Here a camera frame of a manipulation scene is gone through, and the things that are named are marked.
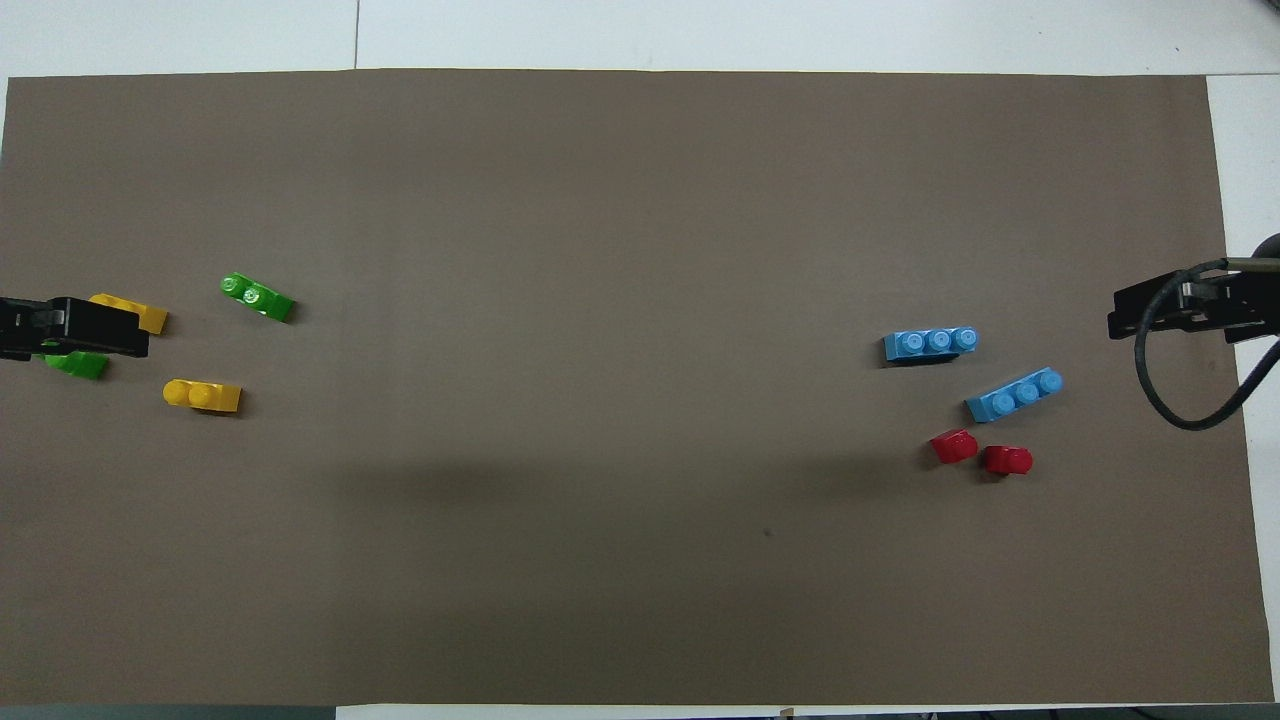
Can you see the brown paper table mat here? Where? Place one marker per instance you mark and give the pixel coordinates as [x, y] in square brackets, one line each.
[640, 250]

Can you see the green two-stud toy brick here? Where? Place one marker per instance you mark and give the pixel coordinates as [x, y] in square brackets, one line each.
[82, 367]
[256, 297]

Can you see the red single-stud toy brick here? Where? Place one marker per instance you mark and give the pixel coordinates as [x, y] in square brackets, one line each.
[1008, 460]
[954, 445]

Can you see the yellow two-stud toy brick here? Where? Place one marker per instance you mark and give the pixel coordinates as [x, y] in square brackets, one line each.
[203, 396]
[153, 318]

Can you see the blue three-stud toy brick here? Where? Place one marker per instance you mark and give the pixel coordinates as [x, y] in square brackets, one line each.
[1014, 395]
[930, 343]

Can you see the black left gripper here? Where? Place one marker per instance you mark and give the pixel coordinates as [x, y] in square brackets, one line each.
[22, 326]

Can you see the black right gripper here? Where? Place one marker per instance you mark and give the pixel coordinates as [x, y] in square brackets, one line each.
[1235, 305]

